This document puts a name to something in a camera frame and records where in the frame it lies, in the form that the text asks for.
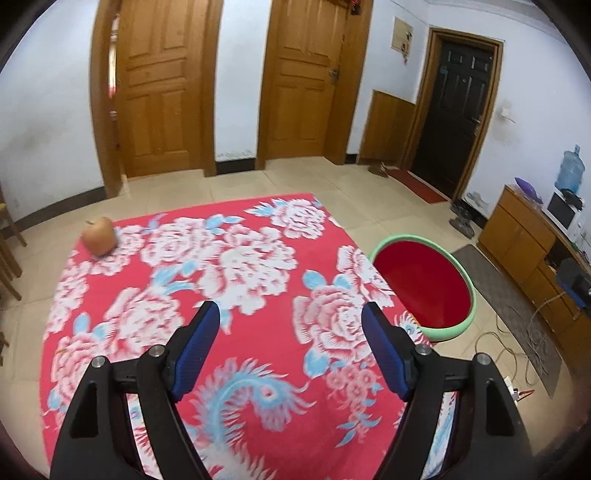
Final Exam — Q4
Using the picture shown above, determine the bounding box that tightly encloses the wall electrical box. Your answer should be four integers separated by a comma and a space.
392, 16, 414, 52

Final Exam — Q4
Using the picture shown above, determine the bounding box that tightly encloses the wooden cabinet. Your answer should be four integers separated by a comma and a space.
477, 184, 591, 356

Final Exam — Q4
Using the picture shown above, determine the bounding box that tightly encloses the black bag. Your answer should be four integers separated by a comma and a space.
556, 257, 591, 306

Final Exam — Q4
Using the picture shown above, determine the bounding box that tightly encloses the dark entrance door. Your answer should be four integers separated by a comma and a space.
399, 27, 504, 201

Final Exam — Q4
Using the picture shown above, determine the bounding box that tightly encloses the grey floor mat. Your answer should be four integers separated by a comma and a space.
450, 244, 564, 398

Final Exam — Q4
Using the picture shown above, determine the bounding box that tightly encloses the green-rimmed red basin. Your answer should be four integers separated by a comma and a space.
370, 234, 478, 343

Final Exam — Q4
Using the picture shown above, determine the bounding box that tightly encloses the purple bag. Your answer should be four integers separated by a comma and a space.
514, 176, 543, 204

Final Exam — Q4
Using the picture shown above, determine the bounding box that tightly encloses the red floral tablecloth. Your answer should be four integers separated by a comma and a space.
41, 193, 462, 480

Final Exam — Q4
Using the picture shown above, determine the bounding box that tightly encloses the red doormat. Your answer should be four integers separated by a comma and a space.
385, 168, 448, 205

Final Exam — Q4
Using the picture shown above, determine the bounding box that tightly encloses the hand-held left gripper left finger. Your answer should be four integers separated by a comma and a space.
50, 301, 221, 480

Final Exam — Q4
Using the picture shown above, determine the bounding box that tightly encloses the wooden panel door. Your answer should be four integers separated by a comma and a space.
90, 0, 225, 199
256, 0, 374, 171

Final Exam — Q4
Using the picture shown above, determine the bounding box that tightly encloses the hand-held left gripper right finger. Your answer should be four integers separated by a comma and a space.
361, 302, 536, 480

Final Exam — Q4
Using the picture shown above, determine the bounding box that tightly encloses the white cable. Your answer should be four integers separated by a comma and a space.
473, 295, 564, 393

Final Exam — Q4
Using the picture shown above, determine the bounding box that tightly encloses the wooden wall panel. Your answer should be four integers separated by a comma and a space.
358, 89, 419, 167

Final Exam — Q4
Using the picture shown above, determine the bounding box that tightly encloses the white microwave oven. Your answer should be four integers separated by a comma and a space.
541, 189, 586, 241

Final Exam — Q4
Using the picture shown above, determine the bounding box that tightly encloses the red apple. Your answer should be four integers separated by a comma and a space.
82, 216, 116, 257

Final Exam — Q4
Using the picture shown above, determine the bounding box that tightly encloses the blue water bottle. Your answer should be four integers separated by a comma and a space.
554, 145, 586, 195

